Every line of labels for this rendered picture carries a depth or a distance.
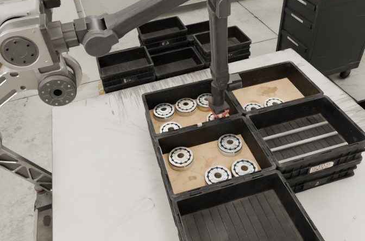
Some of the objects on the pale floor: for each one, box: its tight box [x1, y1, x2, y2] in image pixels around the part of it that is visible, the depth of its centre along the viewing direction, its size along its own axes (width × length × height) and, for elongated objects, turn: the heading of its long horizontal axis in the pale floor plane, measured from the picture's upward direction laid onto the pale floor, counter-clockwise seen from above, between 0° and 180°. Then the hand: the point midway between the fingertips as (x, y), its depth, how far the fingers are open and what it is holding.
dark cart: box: [276, 0, 365, 79], centre depth 275 cm, size 60×45×90 cm
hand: (217, 116), depth 142 cm, fingers open, 5 cm apart
